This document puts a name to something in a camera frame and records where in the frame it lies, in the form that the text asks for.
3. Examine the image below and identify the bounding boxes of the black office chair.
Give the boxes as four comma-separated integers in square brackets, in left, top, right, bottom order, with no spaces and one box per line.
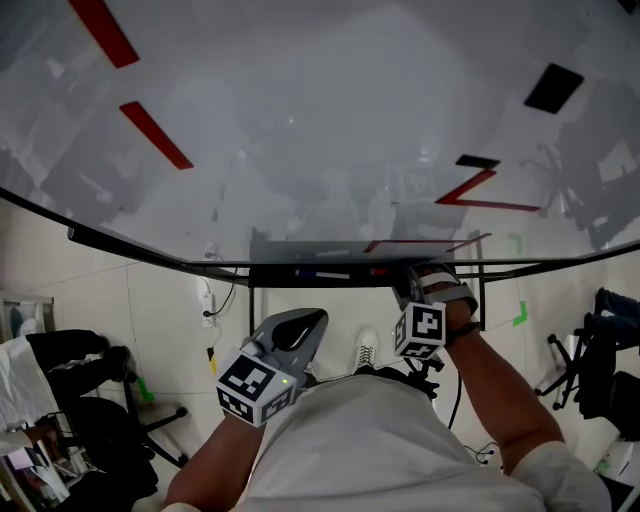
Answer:
[533,287,640,437]
[47,344,192,512]

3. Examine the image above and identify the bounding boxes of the person's black trousers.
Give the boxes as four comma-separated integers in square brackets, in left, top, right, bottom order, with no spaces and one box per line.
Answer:
[349,357,447,401]

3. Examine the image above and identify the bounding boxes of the white power strip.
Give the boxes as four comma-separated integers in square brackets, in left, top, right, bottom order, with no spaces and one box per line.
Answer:
[198,291,218,330]

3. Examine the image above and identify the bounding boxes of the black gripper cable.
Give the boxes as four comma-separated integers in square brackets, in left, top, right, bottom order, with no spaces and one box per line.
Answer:
[446,371,465,431]

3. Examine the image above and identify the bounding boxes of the large white whiteboard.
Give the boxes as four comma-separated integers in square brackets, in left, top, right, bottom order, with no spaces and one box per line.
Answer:
[0,0,640,267]

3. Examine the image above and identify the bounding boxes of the person's right white shoe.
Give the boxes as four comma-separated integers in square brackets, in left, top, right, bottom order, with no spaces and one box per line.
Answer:
[353,325,379,372]

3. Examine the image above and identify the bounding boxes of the metal shelf rack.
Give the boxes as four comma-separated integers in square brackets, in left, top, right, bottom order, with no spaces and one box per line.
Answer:
[0,288,55,346]

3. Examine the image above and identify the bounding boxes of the person's left forearm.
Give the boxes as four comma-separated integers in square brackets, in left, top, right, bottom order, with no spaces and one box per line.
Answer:
[163,410,267,507]

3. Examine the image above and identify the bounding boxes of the black marker tray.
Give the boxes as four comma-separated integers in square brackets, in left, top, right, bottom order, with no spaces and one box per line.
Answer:
[248,262,482,290]

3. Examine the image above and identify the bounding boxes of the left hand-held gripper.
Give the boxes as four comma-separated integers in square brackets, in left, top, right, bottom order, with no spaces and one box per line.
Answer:
[215,308,330,428]

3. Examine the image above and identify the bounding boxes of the blue cap whiteboard marker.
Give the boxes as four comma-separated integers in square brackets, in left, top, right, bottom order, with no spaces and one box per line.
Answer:
[294,269,352,281]

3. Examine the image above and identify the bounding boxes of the black power cable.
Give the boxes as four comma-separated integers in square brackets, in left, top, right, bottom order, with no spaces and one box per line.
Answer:
[202,279,237,319]

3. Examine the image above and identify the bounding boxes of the black metal frame bar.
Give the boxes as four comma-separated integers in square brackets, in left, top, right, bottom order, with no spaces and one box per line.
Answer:
[67,227,640,334]

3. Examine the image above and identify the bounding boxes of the person's right forearm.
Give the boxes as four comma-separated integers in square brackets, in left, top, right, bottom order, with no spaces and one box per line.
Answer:
[443,298,567,475]

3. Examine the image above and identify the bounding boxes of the black wrist band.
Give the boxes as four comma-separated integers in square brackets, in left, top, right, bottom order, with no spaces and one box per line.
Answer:
[446,321,483,348]

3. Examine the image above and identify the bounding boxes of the operator in white coat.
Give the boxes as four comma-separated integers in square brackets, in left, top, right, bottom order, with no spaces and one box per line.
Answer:
[162,373,614,512]

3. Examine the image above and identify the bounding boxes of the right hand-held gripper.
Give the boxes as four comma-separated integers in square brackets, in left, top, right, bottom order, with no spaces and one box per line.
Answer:
[393,262,479,360]

